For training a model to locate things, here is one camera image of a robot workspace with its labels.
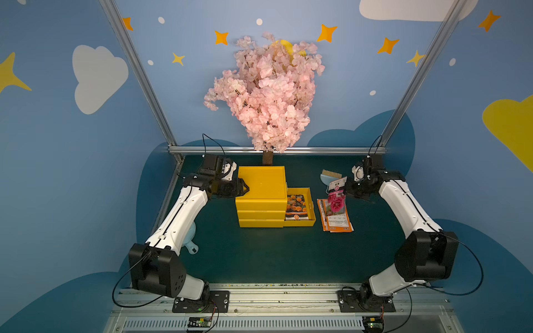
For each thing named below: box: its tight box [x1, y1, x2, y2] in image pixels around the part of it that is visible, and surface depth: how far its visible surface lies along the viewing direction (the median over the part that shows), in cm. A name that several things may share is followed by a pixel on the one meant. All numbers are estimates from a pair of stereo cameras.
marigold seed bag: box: [285, 194, 309, 221], surface depth 101 cm
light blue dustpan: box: [181, 220, 200, 255], surface depth 89 cm
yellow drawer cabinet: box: [235, 165, 289, 229], surface depth 84 cm
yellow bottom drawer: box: [295, 187, 317, 227], surface depth 100 cm
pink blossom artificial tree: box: [204, 31, 326, 166], surface depth 72 cm
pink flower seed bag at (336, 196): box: [327, 176, 348, 216], surface depth 92 cm
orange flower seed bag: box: [316, 198, 329, 232], surface depth 100 cm
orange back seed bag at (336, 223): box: [322, 199, 354, 234], surface depth 95 cm
